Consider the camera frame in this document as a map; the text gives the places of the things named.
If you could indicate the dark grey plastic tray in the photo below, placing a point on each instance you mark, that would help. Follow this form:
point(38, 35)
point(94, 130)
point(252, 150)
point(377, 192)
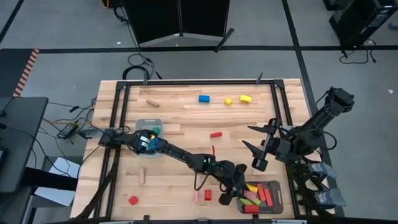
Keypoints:
point(276, 186)

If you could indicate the red round block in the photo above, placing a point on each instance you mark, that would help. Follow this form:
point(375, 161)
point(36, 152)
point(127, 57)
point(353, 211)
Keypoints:
point(133, 200)

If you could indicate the large yellow block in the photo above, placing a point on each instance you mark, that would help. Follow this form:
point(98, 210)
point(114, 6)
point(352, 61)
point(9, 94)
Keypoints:
point(246, 99)

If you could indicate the small blue cube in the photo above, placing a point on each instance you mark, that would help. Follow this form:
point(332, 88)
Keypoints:
point(154, 143)

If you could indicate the black side table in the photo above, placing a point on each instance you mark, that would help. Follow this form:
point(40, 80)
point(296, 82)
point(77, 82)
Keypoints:
point(18, 140)

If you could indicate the black partition panel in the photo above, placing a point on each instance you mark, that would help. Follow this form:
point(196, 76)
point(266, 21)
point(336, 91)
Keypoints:
point(155, 18)

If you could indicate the orange striped hazard tape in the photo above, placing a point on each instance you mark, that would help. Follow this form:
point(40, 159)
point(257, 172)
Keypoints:
point(26, 73)

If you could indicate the large blue block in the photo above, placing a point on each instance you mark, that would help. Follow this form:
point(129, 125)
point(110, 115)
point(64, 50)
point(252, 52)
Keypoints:
point(204, 98)

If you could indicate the red studded brick block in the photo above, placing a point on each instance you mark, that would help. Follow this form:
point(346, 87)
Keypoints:
point(207, 194)

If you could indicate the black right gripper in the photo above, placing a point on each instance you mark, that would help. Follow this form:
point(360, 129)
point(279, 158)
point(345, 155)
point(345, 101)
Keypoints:
point(275, 147)

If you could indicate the black floor mat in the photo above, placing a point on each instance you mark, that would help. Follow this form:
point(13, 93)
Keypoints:
point(12, 71)

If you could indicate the small green cube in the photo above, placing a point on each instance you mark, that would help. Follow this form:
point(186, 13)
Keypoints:
point(156, 130)

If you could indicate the thin pink bar block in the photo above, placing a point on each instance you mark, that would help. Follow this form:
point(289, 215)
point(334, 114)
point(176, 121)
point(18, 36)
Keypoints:
point(196, 197)

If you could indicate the black power adapter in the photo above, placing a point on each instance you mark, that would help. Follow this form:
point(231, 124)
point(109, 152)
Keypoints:
point(66, 131)

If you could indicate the natural wood bar block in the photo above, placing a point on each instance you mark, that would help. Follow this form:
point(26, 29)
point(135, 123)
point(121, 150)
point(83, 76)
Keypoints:
point(152, 103)
point(142, 175)

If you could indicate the white sheet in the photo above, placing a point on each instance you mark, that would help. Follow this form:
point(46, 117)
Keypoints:
point(59, 196)

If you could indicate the black metal table frame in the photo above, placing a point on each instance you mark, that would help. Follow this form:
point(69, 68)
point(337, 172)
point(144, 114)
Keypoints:
point(202, 82)

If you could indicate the black equipment cabinet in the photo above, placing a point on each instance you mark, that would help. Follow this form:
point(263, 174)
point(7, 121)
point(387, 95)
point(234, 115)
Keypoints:
point(357, 21)

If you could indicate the yellow cylinder block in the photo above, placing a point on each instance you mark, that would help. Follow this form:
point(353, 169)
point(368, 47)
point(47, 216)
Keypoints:
point(252, 188)

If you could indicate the red bar block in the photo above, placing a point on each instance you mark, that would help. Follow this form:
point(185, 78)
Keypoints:
point(261, 193)
point(268, 197)
point(251, 208)
point(216, 134)

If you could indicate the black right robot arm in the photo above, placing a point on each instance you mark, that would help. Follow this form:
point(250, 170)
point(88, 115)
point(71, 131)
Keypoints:
point(323, 118)

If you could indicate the light grey plastic tray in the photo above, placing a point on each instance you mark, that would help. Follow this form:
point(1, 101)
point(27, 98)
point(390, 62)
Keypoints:
point(143, 123)

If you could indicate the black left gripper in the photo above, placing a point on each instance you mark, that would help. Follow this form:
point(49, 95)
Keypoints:
point(233, 179)

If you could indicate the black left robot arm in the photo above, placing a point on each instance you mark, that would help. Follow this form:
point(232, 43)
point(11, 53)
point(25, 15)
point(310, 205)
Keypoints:
point(180, 152)

